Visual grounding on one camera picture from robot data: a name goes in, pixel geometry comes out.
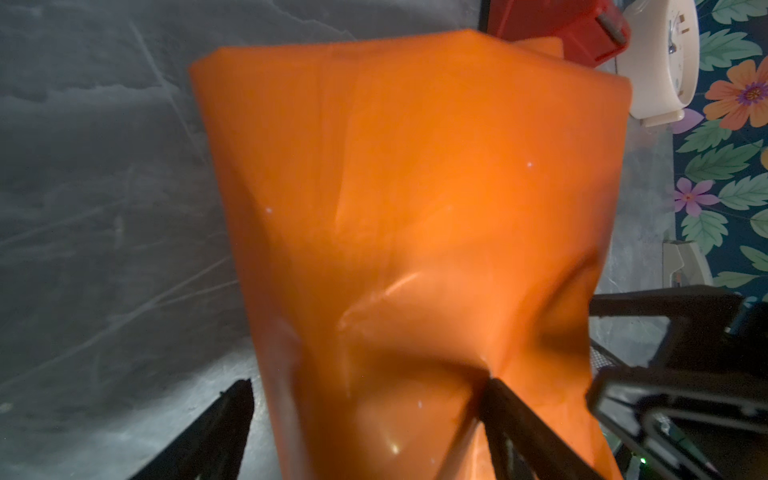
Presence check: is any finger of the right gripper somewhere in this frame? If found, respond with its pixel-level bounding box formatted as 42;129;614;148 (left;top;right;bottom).
589;285;743;369
587;368;767;479

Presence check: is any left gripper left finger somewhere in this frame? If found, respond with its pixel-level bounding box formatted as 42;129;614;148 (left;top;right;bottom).
132;379;254;480

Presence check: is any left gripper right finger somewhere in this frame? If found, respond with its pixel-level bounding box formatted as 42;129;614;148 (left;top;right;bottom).
479;378;600;479

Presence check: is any yellow orange wrapping paper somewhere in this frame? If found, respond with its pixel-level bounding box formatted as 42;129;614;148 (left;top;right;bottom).
190;30;632;479

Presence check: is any white stapler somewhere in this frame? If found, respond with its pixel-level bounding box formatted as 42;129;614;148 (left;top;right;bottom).
662;240;714;288

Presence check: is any pink round alarm clock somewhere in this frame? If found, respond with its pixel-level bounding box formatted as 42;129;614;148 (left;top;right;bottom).
616;0;700;127

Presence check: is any red tape dispenser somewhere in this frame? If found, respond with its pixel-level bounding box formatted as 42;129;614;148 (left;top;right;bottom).
479;0;631;68

